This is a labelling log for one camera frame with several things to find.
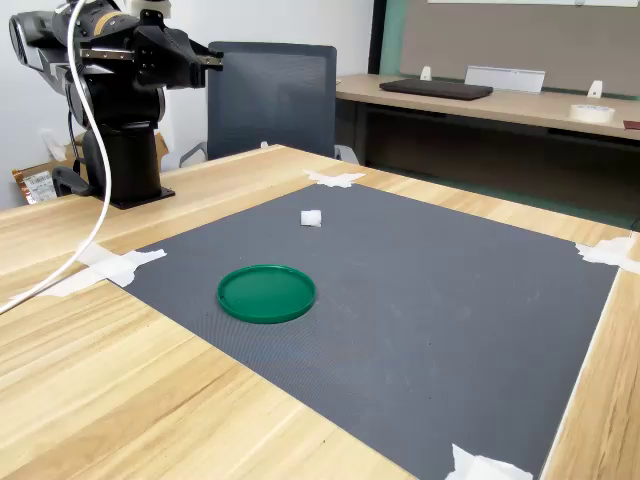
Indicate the small white plastic terminal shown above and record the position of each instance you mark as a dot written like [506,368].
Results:
[310,219]

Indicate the round green lid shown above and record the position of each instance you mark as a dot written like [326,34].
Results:
[265,295]

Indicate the dark grey office chair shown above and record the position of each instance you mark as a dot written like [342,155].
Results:
[270,100]

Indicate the black table clamp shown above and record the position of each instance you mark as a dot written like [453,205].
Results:
[67,181]

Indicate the brown packet with white label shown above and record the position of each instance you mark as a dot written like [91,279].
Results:
[20,180]

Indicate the white masking tape patch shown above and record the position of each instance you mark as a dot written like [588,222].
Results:
[115,267]
[332,179]
[607,252]
[475,467]

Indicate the black laptop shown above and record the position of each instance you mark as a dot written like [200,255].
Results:
[435,89]

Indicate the grey partition with green edge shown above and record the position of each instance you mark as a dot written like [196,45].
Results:
[500,40]

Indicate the dark grey mat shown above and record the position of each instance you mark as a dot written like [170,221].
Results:
[400,325]

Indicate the beige side desk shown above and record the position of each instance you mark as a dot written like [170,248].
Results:
[525,107]

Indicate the masking tape roll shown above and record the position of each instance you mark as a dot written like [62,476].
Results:
[590,118]

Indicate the dark red booklet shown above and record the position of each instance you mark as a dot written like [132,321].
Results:
[632,124]

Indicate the small white bracket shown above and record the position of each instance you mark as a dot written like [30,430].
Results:
[594,89]
[425,74]

